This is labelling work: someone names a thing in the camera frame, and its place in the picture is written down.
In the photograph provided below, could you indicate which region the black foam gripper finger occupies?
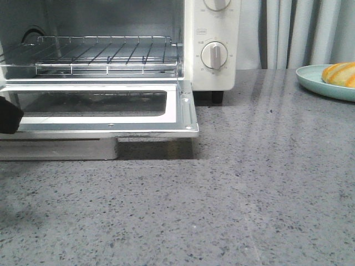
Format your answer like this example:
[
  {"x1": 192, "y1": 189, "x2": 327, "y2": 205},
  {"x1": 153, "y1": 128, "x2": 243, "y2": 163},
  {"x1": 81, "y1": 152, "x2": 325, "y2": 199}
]
[{"x1": 0, "y1": 96, "x2": 24, "y2": 134}]

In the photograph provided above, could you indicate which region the glass oven door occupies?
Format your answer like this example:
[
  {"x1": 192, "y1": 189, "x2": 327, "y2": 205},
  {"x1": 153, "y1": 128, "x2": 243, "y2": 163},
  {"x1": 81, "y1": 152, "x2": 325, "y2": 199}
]
[{"x1": 0, "y1": 80, "x2": 200, "y2": 161}]

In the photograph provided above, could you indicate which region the golden croissant bread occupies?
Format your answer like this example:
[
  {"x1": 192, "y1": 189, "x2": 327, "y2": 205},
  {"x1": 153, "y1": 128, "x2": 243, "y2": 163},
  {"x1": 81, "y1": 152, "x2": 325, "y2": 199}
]
[{"x1": 322, "y1": 62, "x2": 354, "y2": 88}]

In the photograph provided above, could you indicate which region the white Toshiba toaster oven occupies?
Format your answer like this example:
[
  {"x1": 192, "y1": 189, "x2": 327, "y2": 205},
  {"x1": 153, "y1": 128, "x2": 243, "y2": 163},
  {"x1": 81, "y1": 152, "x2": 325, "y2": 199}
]
[{"x1": 1, "y1": 1, "x2": 241, "y2": 103}]

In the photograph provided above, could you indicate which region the lower oven timer knob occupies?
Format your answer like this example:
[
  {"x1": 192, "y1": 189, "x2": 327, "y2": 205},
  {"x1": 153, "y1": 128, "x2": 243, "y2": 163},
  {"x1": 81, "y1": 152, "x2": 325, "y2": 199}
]
[{"x1": 201, "y1": 42, "x2": 227, "y2": 70}]

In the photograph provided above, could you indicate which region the upper oven control knob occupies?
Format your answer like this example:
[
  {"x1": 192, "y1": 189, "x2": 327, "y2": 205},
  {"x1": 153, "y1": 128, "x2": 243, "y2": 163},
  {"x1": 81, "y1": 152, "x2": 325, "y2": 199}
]
[{"x1": 204, "y1": 0, "x2": 231, "y2": 12}]

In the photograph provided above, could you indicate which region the grey pleated curtain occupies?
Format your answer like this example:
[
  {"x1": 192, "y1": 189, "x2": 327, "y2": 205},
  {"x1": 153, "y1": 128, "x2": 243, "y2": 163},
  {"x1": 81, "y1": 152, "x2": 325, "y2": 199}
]
[{"x1": 236, "y1": 1, "x2": 354, "y2": 69}]

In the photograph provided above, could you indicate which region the light green round plate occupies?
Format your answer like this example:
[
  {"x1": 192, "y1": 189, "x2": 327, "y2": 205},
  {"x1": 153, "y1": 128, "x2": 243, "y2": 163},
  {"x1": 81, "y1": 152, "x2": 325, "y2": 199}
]
[{"x1": 296, "y1": 64, "x2": 354, "y2": 102}]

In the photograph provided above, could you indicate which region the metal wire oven rack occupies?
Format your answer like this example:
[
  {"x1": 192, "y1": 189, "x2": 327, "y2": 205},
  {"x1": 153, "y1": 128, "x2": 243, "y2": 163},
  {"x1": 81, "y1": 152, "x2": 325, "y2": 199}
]
[{"x1": 1, "y1": 36, "x2": 183, "y2": 79}]

